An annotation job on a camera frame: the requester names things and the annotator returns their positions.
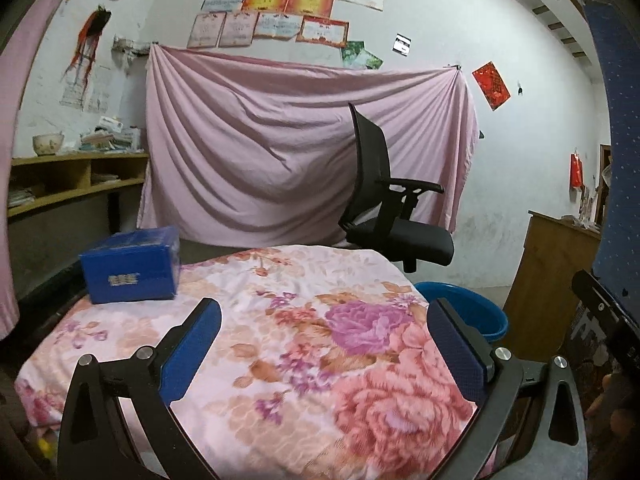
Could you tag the blue dotted curtain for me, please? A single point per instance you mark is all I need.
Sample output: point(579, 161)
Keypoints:
point(620, 160)

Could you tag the red hanging ornament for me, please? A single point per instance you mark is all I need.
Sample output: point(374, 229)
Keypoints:
point(576, 170)

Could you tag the pink curtain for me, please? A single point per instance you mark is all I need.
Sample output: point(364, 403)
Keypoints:
point(7, 235)

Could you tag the blue cardboard box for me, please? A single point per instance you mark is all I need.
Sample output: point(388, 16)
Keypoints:
point(130, 275)

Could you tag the pink floral blanket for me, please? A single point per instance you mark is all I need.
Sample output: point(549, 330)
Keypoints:
point(280, 360)

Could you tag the hanging pink sheet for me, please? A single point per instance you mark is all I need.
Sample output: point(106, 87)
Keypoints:
point(250, 150)

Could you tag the wooden cabinet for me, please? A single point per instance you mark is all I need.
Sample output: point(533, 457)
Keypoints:
point(550, 280)

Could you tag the black office chair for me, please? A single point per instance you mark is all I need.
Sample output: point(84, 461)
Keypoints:
point(415, 242)

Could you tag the wooden shelf unit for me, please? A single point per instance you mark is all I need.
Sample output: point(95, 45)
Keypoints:
point(80, 159)

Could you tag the group of wall certificates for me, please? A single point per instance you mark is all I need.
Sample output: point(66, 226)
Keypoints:
point(275, 5)

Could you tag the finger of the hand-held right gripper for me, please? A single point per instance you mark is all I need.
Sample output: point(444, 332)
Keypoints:
point(595, 295)

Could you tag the red wall poster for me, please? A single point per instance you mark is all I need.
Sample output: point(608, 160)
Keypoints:
point(491, 85)

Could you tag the stack of books and papers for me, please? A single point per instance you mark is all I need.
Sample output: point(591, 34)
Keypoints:
point(110, 137)

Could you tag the floral ceramic bowl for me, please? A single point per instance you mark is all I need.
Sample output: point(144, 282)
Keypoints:
point(47, 144)

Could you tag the metal wall rack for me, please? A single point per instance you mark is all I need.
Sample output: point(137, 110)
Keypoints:
point(131, 46)

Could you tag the person's right hand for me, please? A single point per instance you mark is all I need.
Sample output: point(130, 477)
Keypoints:
point(615, 410)

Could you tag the green wall photo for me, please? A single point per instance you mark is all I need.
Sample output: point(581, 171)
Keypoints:
point(361, 56)

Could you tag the blue plastic basin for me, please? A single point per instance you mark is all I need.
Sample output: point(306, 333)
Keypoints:
point(480, 315)

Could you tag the red tassel decoration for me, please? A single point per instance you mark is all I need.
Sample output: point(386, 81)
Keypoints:
point(87, 35)

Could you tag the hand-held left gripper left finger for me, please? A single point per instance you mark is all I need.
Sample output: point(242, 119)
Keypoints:
point(192, 355)

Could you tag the flat paper stack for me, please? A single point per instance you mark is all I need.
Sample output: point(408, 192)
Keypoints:
point(105, 177)

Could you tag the paper wall calendar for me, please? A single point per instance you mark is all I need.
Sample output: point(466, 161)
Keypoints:
point(97, 92)

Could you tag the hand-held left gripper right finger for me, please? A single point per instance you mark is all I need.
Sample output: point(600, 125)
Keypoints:
point(457, 355)

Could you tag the stack of magazines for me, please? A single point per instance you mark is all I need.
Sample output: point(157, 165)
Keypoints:
point(21, 198)

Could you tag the small black and white photo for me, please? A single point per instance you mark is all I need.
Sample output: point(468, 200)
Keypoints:
point(401, 43)

